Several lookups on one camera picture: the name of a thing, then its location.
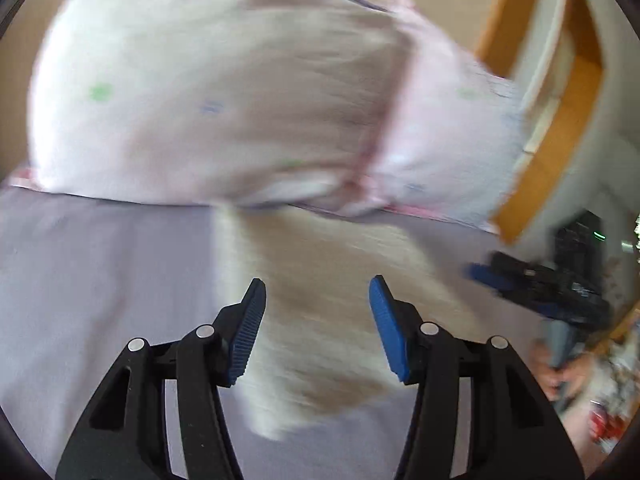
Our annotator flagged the pink floral pillow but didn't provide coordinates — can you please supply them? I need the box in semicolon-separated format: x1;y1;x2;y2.
12;0;526;228

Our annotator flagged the lavender bed sheet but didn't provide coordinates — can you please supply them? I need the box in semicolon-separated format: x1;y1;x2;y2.
0;184;547;480

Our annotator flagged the orange wooden headboard frame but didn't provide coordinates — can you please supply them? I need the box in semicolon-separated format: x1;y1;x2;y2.
475;0;604;245

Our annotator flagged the cream cable-knit sweater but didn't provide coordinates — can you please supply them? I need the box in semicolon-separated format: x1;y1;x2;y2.
212;207;488;440

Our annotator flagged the person's right hand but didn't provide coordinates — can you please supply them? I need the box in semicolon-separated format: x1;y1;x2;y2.
529;339;594;402

